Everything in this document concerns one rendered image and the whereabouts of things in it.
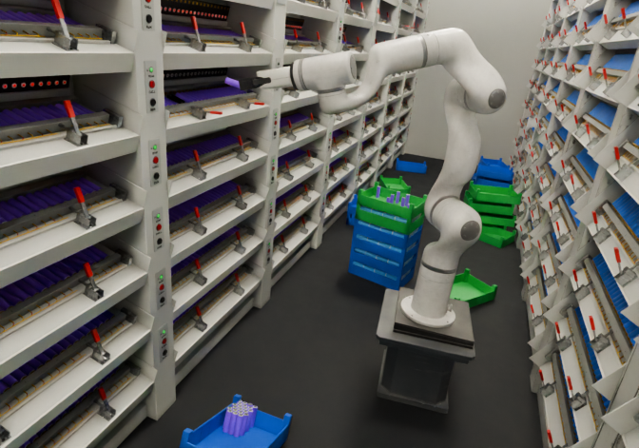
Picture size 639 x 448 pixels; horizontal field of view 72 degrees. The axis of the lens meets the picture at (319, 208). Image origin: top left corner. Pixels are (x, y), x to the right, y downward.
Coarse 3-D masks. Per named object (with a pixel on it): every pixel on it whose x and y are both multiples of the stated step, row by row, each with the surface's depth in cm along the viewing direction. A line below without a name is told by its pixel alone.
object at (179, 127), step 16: (176, 80) 142; (192, 80) 149; (208, 80) 158; (256, 96) 168; (272, 96) 167; (224, 112) 144; (240, 112) 149; (256, 112) 161; (176, 128) 120; (192, 128) 127; (208, 128) 136
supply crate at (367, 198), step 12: (360, 192) 224; (372, 192) 239; (384, 192) 239; (396, 192) 235; (360, 204) 226; (372, 204) 222; (384, 204) 218; (396, 204) 231; (420, 204) 219; (408, 216) 212
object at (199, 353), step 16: (224, 320) 184; (208, 336) 173; (192, 352) 164; (176, 368) 156; (192, 368) 163; (176, 384) 155; (128, 416) 135; (144, 416) 140; (112, 432) 129; (128, 432) 134
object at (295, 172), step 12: (288, 156) 227; (300, 156) 232; (312, 156) 244; (324, 156) 243; (288, 168) 206; (300, 168) 224; (312, 168) 230; (288, 180) 206; (300, 180) 219; (276, 192) 192
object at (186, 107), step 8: (232, 96) 153; (240, 96) 157; (248, 96) 162; (184, 104) 130; (192, 104) 132; (200, 104) 135; (208, 104) 140; (216, 104) 144; (224, 104) 147; (176, 112) 126
